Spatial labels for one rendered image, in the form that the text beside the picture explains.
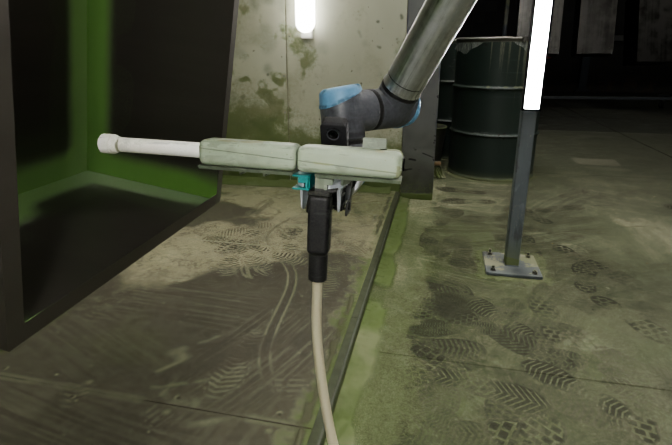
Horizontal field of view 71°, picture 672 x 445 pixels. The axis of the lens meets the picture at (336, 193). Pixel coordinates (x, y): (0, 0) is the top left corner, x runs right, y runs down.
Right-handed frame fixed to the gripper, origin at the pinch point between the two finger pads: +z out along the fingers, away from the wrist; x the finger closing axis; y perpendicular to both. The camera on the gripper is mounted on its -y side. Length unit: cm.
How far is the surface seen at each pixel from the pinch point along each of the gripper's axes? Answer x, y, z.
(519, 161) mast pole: -52, 5, -109
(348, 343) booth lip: -1, 52, -50
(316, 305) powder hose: -0.6, 20.3, -0.8
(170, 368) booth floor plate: 42, 56, -32
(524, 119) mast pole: -51, -10, -108
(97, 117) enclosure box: 61, -5, -34
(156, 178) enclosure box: 46, 8, -35
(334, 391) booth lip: 0, 55, -31
